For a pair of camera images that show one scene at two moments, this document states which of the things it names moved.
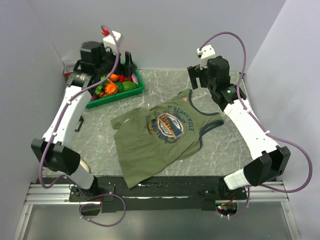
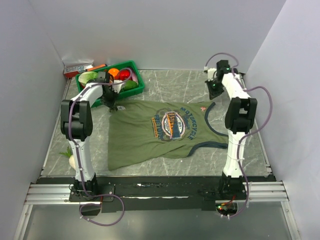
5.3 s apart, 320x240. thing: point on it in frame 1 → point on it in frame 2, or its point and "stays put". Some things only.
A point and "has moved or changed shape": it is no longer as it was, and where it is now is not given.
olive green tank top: [147, 141] has moved or changed shape
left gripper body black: [109, 61] → [110, 97]
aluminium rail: [54, 194] stays put
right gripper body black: [205, 81] → [215, 86]
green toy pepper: [129, 85] stays put
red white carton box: [68, 72] stays put
